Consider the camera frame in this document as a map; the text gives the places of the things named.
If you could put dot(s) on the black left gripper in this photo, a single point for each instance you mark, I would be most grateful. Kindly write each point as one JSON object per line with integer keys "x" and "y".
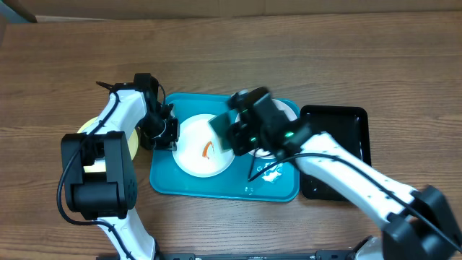
{"x": 167, "y": 144}

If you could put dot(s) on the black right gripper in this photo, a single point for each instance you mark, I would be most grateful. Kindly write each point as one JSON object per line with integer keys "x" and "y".
{"x": 239, "y": 134}

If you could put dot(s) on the green yellow scrub sponge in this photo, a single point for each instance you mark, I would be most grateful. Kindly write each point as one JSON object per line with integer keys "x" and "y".
{"x": 222, "y": 127}

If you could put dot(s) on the white plate with ketchup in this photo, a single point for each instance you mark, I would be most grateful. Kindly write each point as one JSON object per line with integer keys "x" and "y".
{"x": 199, "y": 152}

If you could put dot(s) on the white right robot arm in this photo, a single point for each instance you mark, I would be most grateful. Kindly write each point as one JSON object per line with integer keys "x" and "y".
{"x": 414, "y": 224}

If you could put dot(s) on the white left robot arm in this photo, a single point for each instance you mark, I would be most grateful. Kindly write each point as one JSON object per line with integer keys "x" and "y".
{"x": 98, "y": 185}

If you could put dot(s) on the white plate on tray right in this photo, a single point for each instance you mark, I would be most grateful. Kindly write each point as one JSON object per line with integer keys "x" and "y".
{"x": 285, "y": 108}

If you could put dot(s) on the black plastic water tray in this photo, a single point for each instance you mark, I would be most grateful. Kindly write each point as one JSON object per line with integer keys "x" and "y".
{"x": 349, "y": 127}

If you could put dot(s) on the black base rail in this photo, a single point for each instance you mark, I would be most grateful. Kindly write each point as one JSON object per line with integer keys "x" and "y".
{"x": 318, "y": 255}

